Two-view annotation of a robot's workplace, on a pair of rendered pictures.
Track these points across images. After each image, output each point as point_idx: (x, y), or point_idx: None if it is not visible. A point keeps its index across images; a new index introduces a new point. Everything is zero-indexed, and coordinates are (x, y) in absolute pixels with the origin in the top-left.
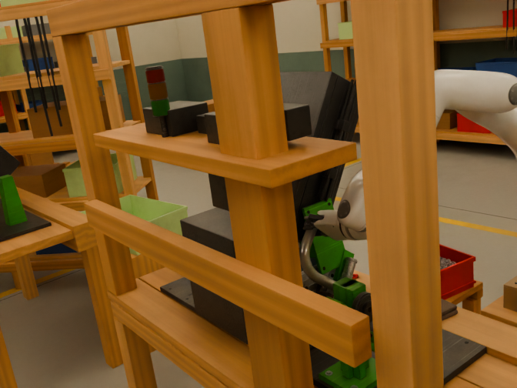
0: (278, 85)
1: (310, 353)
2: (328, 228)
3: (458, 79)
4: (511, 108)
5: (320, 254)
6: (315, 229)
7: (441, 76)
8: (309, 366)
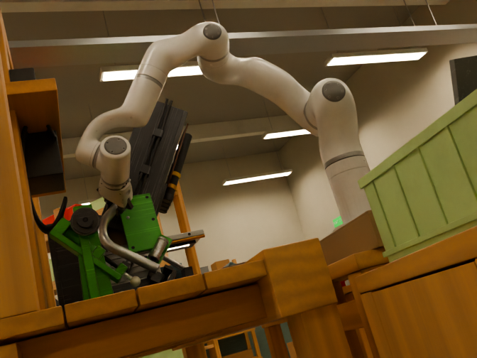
0: (1, 54)
1: None
2: (102, 189)
3: (172, 38)
4: (212, 42)
5: (130, 235)
6: (113, 207)
7: (158, 40)
8: (39, 285)
